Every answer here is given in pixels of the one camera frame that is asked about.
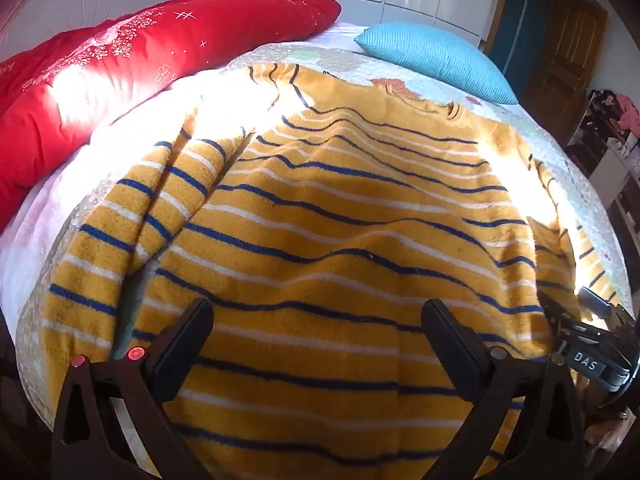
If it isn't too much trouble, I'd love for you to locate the cluttered shelf unit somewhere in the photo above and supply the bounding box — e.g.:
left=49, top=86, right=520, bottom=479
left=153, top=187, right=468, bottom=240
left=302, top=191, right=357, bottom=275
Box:
left=565, top=87, right=640, bottom=271

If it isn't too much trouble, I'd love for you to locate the heart-print quilted bedspread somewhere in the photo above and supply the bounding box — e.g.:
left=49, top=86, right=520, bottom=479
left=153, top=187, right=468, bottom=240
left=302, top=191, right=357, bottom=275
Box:
left=10, top=25, right=633, bottom=461

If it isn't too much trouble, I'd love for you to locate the pink cloth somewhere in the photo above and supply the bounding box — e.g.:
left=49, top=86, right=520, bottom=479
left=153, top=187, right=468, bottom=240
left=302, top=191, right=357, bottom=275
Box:
left=617, top=92, right=640, bottom=136

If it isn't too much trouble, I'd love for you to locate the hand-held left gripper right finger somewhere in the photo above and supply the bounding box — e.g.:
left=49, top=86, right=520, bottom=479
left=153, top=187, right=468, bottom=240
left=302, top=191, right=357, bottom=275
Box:
left=421, top=298, right=586, bottom=480

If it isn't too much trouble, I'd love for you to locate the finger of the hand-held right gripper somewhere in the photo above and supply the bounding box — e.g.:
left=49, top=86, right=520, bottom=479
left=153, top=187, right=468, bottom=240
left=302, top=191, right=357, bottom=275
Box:
left=578, top=286, right=612, bottom=320
left=539, top=291, right=568, bottom=333

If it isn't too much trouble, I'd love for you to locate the dark teal curtain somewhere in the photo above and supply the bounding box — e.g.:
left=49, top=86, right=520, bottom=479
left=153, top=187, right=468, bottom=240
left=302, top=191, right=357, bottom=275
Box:
left=492, top=0, right=546, bottom=86

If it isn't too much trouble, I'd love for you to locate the brown wooden door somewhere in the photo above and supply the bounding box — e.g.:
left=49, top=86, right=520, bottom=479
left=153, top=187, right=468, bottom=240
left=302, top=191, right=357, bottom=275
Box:
left=520, top=0, right=608, bottom=131

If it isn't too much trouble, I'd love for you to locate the red embroidered quilt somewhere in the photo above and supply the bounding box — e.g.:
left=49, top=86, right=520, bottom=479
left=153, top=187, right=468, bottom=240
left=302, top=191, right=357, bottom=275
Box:
left=0, top=0, right=342, bottom=233

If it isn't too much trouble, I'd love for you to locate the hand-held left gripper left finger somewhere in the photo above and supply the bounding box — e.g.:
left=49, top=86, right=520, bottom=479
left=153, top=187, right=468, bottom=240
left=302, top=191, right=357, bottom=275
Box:
left=51, top=298, right=216, bottom=480

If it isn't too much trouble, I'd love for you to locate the yellow striped sweater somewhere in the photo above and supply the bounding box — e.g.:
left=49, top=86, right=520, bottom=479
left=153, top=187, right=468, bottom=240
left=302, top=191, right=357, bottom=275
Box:
left=42, top=62, right=623, bottom=480

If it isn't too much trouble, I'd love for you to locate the blue ribbed pillow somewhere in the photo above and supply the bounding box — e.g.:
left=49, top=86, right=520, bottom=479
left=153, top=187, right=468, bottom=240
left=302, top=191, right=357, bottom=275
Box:
left=354, top=21, right=520, bottom=106

